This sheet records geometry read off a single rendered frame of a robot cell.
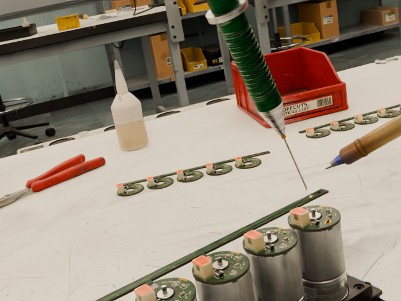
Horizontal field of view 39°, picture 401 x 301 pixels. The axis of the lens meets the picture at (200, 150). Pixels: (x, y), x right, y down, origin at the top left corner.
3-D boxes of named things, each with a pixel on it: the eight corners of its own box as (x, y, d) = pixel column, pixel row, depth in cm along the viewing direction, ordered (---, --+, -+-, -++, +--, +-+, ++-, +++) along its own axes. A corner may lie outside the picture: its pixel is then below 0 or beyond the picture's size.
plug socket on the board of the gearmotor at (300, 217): (314, 221, 26) (312, 209, 26) (301, 229, 26) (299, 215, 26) (302, 217, 27) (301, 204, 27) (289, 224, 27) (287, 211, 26)
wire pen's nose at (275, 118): (264, 140, 23) (250, 111, 23) (280, 124, 24) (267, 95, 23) (284, 143, 23) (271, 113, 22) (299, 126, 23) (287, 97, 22)
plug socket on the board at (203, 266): (219, 272, 24) (216, 258, 23) (203, 281, 23) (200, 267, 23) (209, 266, 24) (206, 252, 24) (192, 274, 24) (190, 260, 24)
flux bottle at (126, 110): (152, 139, 66) (134, 55, 63) (145, 149, 63) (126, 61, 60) (125, 143, 66) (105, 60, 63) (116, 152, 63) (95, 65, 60)
